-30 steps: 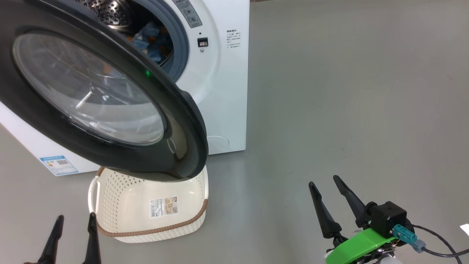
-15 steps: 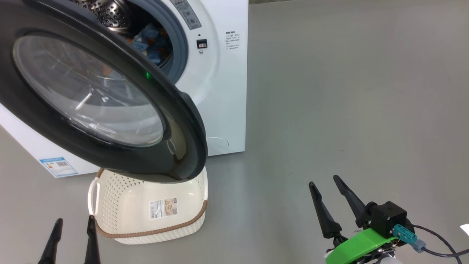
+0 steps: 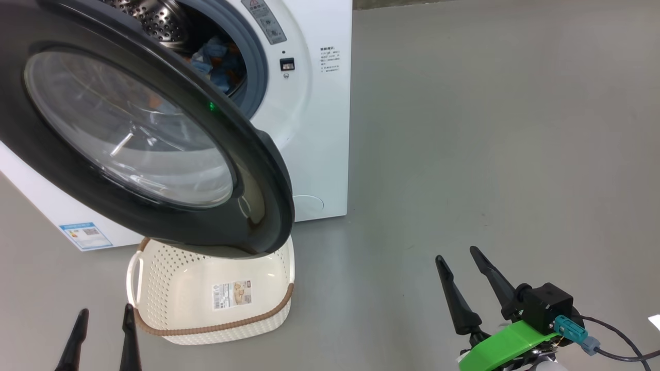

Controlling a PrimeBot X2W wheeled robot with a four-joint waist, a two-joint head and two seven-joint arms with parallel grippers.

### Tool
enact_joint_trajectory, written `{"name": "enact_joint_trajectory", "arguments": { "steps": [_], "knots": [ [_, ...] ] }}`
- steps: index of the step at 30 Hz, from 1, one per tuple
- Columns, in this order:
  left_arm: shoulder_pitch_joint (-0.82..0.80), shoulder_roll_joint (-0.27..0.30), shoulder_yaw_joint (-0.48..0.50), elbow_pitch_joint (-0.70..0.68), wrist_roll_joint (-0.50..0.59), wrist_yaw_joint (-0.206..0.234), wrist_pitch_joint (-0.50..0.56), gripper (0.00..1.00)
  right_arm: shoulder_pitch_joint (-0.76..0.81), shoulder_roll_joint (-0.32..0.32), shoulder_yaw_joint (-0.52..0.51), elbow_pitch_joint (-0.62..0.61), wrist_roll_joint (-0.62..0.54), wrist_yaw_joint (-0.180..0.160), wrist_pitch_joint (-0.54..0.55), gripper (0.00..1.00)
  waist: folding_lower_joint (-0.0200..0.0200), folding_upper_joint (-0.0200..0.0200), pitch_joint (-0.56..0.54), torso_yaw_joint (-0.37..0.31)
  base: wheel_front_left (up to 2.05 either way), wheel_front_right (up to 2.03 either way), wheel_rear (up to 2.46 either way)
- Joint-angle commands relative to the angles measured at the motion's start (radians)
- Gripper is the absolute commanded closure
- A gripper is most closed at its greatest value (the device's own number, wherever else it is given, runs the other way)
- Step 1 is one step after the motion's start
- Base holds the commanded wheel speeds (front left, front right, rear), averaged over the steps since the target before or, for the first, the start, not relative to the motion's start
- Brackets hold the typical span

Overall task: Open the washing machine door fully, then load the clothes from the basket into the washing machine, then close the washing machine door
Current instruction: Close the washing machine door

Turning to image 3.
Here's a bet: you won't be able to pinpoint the grey warning sticker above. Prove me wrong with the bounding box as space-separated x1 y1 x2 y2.
241 0 288 46

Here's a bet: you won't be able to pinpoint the thin black camera cable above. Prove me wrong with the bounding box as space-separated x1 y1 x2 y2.
579 315 660 362

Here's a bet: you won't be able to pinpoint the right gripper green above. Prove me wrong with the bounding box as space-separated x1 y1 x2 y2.
435 246 561 371

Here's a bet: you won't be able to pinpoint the black round glass washer door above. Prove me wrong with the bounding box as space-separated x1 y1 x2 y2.
0 0 295 259

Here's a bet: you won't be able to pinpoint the cream perforated laundry basket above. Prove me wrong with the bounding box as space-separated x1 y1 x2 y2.
126 234 296 345

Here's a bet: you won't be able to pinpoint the paper basket product sticker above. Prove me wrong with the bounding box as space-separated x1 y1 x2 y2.
211 279 254 311

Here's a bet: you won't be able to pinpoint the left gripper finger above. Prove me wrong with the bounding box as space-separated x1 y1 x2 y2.
119 302 143 371
54 308 90 371

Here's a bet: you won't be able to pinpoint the blue energy label sticker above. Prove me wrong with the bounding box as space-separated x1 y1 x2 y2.
58 222 113 252

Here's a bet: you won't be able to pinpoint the steel washer drum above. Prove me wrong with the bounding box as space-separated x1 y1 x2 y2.
100 0 208 53

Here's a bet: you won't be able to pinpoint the teal cable connector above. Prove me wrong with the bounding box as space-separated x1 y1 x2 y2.
554 315 602 357

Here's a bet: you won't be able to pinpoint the white front-load washing machine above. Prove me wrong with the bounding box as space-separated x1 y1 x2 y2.
0 0 353 253

